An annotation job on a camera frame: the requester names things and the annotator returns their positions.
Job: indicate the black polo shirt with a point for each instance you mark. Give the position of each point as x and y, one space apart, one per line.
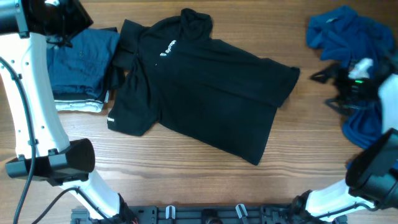
204 88

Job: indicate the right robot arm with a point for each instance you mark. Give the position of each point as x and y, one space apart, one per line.
371 179

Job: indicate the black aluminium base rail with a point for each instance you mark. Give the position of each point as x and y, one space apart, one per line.
264 214

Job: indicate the blue polo shirt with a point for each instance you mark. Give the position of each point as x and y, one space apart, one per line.
346 37

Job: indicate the right white rail clip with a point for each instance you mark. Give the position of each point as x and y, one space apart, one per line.
242 213

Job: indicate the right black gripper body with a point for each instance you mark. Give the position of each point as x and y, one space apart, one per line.
356 89

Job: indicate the folded white garment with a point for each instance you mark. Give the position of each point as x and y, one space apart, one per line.
81 102

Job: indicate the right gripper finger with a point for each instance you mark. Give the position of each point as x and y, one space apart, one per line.
327 73
345 108

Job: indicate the folded black garment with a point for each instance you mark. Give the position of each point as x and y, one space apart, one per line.
115 77

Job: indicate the white rail clip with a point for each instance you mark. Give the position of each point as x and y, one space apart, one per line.
242 213
170 212

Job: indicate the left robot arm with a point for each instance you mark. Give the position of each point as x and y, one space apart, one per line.
43 149

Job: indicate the left white rail clip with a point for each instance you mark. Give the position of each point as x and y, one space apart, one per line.
170 212

